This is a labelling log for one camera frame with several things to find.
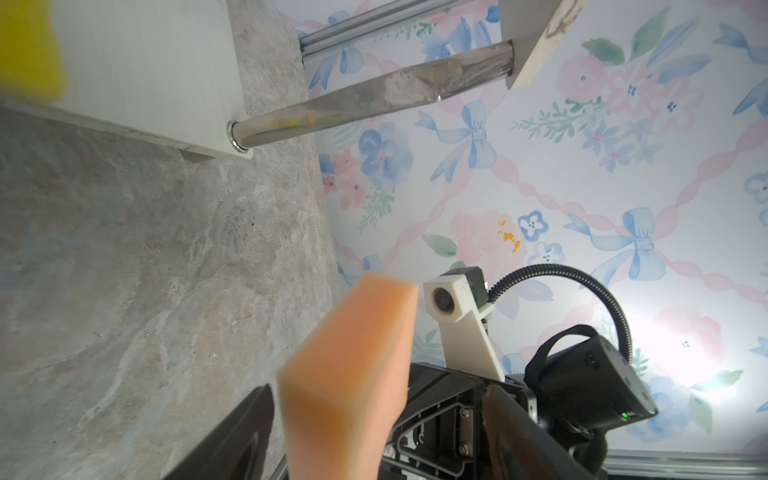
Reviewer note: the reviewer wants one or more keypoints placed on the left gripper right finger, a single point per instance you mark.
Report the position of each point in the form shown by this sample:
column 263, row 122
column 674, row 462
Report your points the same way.
column 518, row 448

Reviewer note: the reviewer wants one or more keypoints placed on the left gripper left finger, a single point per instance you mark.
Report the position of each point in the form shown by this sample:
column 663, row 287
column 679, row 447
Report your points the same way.
column 237, row 447

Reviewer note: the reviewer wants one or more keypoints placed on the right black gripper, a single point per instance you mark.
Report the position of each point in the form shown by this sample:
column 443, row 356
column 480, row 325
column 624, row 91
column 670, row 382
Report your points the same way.
column 440, row 433

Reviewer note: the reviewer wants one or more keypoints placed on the salmon pink sponge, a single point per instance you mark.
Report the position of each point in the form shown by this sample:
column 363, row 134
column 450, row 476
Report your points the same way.
column 343, row 389

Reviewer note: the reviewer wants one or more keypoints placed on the yellow sponge front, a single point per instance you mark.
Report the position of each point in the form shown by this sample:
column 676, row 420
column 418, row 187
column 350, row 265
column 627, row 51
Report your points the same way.
column 31, row 65

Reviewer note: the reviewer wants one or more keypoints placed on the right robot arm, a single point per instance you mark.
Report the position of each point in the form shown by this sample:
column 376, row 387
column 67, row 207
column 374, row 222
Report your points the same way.
column 549, row 423

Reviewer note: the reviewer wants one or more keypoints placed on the white two-tier shelf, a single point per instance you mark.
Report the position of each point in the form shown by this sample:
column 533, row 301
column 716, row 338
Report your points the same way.
column 166, row 72

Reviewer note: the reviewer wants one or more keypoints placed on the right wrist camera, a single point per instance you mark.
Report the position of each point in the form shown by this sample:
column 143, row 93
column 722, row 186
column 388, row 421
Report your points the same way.
column 458, row 301

